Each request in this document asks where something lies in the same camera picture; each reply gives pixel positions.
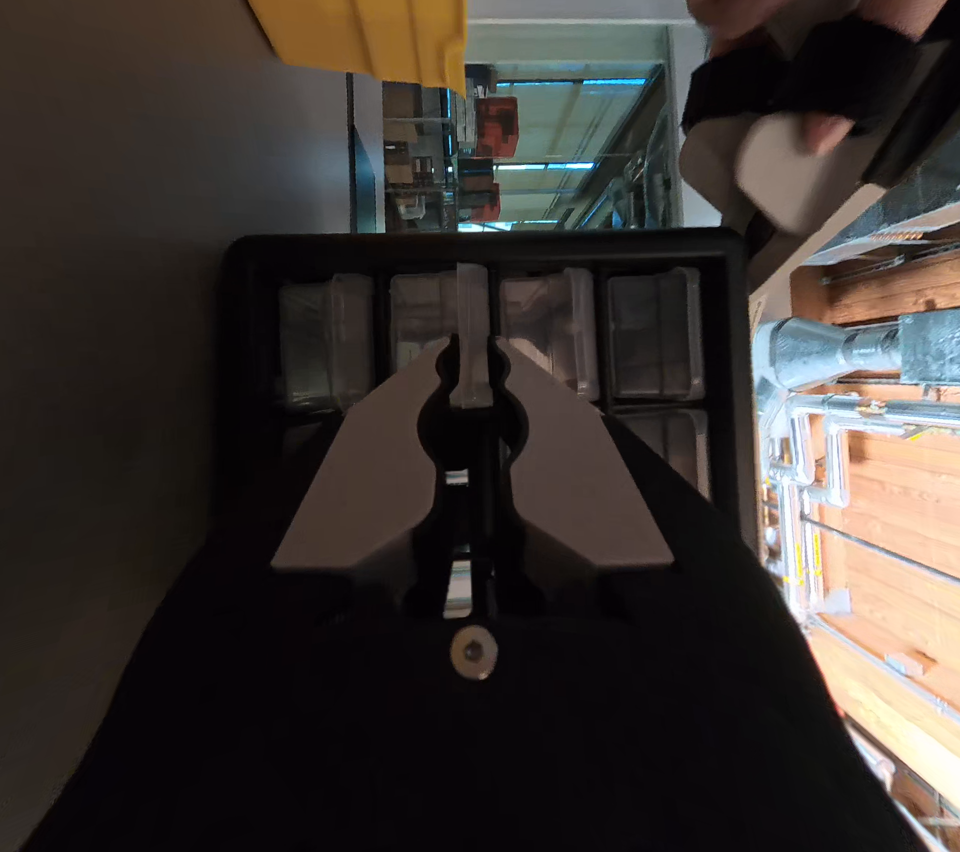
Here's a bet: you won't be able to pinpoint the set of clear cabinet drawers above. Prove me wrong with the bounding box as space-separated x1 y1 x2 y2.
277 267 710 497

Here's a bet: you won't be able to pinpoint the single clear plastic drawer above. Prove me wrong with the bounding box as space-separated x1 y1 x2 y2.
390 263 496 411

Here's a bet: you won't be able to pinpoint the silver metal pipes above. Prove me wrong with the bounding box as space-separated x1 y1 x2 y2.
757 387 960 512

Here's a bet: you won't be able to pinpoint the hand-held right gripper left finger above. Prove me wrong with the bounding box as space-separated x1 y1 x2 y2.
271 336 460 617

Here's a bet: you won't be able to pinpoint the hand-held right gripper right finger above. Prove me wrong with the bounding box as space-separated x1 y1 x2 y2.
491 336 674 617

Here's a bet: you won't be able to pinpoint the silver metal duct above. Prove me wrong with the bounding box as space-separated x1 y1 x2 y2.
753 310 960 390

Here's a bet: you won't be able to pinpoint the black drawer cabinet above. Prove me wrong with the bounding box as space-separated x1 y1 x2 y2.
217 229 759 561

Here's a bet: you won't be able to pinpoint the red plastic crate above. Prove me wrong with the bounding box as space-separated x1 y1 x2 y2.
457 180 502 225
472 94 520 160

